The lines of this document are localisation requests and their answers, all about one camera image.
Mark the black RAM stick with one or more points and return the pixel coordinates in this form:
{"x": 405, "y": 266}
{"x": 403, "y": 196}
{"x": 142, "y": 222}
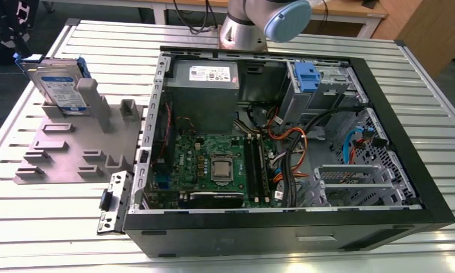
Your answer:
{"x": 264, "y": 176}

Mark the grey power supply unit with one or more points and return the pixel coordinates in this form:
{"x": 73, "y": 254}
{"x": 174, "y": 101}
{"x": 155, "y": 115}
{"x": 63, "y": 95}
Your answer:
{"x": 200, "y": 108}

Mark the silver CPU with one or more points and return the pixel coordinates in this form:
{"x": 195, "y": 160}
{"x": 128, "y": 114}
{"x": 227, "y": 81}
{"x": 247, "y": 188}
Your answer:
{"x": 222, "y": 168}

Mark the hard disk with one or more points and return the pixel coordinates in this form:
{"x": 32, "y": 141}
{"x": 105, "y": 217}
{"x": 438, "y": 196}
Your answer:
{"x": 59, "y": 88}

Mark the blue plastic drive latch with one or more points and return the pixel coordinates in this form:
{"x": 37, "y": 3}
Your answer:
{"x": 306, "y": 76}

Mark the grey parts rack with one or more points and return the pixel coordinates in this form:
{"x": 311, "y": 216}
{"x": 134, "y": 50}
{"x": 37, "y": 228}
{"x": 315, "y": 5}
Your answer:
{"x": 72, "y": 159}

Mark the metal disk bay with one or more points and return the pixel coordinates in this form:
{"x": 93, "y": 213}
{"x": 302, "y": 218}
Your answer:
{"x": 349, "y": 186}

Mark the green motherboard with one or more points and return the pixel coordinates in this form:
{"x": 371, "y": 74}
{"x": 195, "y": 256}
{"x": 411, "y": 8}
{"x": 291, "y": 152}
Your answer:
{"x": 191, "y": 148}

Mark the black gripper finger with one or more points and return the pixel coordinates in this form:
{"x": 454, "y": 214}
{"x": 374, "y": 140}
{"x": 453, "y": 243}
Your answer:
{"x": 23, "y": 42}

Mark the metal optical drive cage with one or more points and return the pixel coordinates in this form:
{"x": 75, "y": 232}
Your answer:
{"x": 326, "y": 99}

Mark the black PC case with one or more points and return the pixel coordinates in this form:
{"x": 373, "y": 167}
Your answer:
{"x": 250, "y": 236}

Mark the metal expansion slot bracket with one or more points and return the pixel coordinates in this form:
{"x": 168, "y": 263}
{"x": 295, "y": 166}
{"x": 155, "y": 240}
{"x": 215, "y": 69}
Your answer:
{"x": 117, "y": 199}

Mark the black graphics card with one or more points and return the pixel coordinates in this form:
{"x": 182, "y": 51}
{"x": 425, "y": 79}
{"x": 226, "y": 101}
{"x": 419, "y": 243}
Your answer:
{"x": 212, "y": 199}

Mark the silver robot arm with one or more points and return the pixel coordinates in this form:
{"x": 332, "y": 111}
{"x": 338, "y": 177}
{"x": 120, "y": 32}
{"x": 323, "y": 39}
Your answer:
{"x": 243, "y": 31}

